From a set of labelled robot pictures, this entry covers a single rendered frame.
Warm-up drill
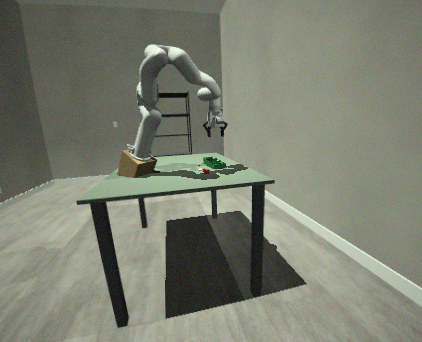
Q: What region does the green rack of bins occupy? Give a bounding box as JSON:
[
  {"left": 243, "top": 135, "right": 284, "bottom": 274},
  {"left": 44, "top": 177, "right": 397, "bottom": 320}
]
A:
[{"left": 203, "top": 157, "right": 226, "bottom": 169}]

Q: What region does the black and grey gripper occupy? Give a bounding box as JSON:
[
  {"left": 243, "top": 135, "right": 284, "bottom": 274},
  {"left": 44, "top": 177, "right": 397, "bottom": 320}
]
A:
[{"left": 203, "top": 111, "right": 228, "bottom": 137}]

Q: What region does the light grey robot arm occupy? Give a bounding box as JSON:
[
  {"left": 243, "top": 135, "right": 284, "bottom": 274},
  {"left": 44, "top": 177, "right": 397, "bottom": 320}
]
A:
[{"left": 126, "top": 45, "right": 223, "bottom": 161}]

